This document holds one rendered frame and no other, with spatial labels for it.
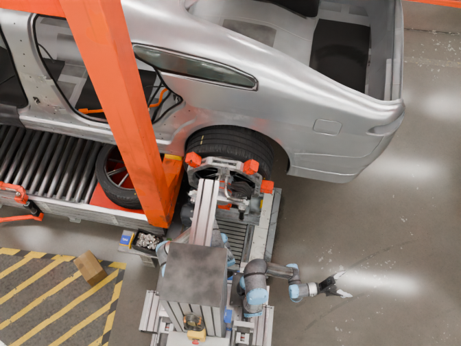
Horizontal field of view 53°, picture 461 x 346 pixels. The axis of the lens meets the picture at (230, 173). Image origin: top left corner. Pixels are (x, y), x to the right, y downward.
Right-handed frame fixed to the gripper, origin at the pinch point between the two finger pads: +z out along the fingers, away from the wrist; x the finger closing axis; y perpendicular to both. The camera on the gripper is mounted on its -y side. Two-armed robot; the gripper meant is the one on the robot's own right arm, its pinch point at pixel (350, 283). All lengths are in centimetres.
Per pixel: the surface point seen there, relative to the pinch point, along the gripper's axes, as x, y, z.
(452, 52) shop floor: -277, 86, 211
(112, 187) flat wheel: -124, 57, -151
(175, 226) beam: -105, 97, -105
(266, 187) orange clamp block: -87, 24, -33
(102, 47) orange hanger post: -57, -137, -113
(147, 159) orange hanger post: -68, -48, -108
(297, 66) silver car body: -108, -70, -16
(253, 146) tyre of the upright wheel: -104, -4, -41
